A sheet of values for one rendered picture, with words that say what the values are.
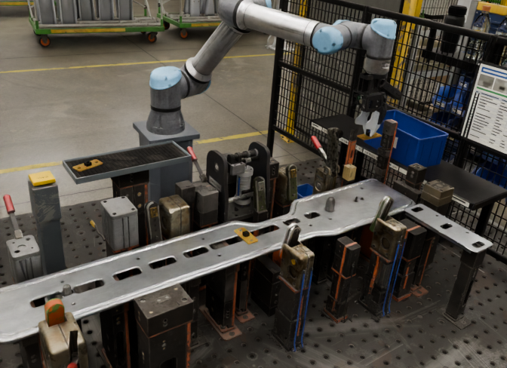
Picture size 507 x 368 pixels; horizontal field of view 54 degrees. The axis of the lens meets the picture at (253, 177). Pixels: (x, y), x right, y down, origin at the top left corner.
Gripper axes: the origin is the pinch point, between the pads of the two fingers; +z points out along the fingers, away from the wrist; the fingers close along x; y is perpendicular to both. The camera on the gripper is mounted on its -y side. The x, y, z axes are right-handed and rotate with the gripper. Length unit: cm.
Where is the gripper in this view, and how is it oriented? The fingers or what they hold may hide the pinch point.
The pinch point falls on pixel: (370, 131)
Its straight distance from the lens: 169.2
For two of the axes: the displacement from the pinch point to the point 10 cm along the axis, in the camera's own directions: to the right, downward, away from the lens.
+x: 5.5, 4.1, -7.3
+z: -0.6, 8.9, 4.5
